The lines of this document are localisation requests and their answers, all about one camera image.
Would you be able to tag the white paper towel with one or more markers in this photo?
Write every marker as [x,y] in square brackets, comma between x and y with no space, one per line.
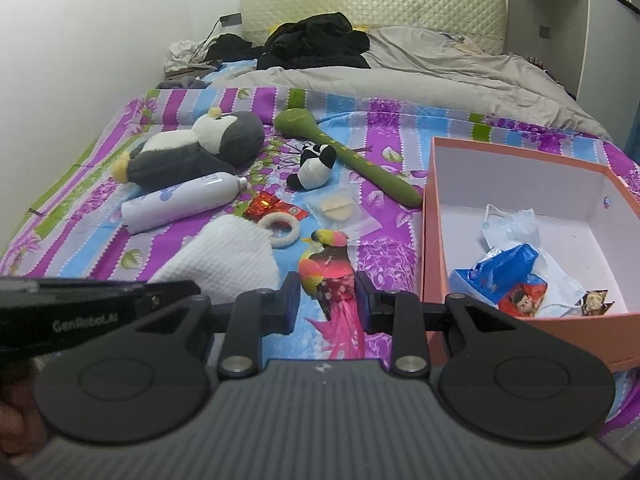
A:
[229,256]

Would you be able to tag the white spray bottle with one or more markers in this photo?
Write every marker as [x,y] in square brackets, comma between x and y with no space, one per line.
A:
[181,201]

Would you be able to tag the green massage stick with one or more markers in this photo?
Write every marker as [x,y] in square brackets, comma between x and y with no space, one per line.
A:
[299,123]

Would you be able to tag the grey duvet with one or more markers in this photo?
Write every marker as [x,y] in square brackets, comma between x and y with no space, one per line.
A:
[430,68]

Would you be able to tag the cream quilted headboard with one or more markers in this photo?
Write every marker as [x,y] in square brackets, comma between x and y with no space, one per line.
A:
[483,21]

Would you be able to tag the small panda plush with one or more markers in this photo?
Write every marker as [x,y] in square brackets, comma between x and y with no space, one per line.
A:
[315,166]

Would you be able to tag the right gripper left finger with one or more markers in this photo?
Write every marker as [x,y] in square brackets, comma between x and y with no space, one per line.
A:
[256,314]

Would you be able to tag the black clothes by wall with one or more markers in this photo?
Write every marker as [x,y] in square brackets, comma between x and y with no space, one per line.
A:
[228,48]

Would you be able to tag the pink toy bird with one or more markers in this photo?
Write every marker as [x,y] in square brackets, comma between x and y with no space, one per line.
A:
[327,276]

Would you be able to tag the wall socket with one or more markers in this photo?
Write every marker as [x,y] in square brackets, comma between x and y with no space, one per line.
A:
[231,20]

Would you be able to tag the white clothes on nightstand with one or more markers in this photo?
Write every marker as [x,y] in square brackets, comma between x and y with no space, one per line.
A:
[184,55]

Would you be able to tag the orange cardboard box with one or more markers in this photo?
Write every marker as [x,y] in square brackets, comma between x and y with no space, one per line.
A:
[588,221]

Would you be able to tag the light blue face mask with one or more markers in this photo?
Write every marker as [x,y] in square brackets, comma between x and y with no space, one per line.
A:
[559,296]

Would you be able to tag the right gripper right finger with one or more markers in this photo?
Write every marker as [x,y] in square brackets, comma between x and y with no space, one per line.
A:
[400,315]

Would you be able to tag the red foil wrapper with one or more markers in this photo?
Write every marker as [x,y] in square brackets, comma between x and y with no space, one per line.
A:
[266,203]

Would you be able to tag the blue tissue pack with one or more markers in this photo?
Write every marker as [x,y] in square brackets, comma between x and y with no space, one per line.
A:
[494,275]

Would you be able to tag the grey wardrobe cabinet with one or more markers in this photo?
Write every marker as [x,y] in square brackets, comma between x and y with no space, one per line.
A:
[592,48]

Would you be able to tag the brown candy wrapper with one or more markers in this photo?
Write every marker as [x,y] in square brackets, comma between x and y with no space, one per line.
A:
[594,302]

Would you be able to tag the clear bag with puffs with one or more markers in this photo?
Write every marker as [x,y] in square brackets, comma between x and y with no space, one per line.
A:
[337,209]

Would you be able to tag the striped floral bed sheet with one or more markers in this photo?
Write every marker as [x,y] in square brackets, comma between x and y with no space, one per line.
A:
[77,231]

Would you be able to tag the black clothes pile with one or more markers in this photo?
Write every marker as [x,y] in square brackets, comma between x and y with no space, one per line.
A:
[323,40]

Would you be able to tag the grey white penguin plush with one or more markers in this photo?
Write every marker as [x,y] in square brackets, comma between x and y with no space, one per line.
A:
[216,142]

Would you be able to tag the person's left hand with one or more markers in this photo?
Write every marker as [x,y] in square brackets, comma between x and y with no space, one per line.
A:
[22,430]

